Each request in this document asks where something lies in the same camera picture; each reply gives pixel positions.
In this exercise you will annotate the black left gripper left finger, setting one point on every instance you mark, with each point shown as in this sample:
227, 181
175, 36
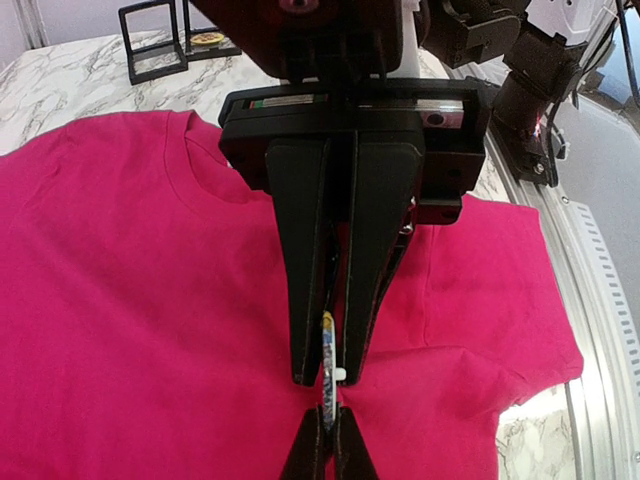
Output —
306, 458

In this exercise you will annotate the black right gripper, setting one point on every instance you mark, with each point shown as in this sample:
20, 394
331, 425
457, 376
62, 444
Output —
273, 137

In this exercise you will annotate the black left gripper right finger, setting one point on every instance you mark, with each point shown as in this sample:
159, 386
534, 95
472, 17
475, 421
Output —
352, 459

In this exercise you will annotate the round silver blue brooch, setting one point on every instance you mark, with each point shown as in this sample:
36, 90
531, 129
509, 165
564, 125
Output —
331, 373

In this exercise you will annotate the gold brooch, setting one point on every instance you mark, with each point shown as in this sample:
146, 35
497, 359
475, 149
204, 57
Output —
207, 39

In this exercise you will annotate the magenta t-shirt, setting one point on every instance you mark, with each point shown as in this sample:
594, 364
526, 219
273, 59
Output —
144, 326

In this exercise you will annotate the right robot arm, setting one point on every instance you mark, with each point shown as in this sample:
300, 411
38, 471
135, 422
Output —
533, 52

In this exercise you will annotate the black hexagonal brooch display case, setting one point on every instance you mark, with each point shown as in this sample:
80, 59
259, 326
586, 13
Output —
156, 54

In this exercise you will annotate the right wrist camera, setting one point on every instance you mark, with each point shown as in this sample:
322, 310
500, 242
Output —
334, 41

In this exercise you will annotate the aluminium front rail base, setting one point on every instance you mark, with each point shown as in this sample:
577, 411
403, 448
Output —
603, 404

